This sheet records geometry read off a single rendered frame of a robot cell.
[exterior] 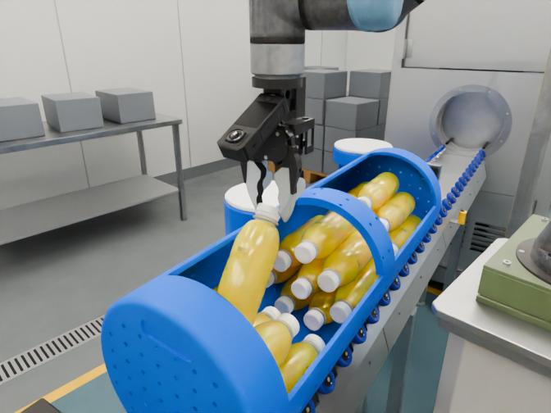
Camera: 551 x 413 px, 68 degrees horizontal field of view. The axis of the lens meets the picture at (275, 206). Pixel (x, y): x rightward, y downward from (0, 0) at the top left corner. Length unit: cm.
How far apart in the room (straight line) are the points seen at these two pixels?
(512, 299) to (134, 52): 396
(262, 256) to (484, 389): 39
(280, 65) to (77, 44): 357
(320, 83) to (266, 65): 376
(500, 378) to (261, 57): 56
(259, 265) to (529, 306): 38
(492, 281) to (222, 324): 40
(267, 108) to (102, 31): 365
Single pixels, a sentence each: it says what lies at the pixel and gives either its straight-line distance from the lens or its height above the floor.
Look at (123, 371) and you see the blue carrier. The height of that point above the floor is 109.
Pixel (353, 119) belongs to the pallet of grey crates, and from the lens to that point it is 411.
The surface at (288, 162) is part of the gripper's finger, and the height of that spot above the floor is 136.
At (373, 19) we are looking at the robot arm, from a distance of 52.
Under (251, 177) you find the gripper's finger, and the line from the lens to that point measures 63.
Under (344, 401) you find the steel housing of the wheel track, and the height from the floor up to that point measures 88.
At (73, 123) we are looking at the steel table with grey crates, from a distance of 327.
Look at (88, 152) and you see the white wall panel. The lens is 416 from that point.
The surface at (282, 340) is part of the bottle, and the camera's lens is 62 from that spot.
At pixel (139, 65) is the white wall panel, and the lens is 431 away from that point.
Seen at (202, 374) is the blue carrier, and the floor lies 117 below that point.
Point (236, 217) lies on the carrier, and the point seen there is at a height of 100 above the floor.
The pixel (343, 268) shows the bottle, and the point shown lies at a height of 112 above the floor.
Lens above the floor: 152
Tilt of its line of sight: 23 degrees down
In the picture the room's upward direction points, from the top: straight up
